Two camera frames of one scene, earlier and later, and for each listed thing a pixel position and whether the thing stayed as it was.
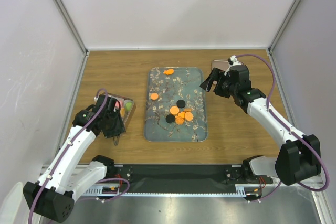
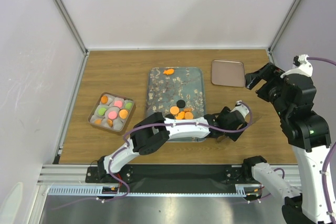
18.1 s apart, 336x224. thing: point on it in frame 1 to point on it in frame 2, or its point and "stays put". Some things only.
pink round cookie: x=117 y=104 stays put
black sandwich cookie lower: x=170 y=118 stays put
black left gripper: x=119 y=128 to x=233 y=136
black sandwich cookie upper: x=180 y=103 stays put
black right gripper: x=216 y=74 to x=268 y=71
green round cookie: x=128 y=106 stays put
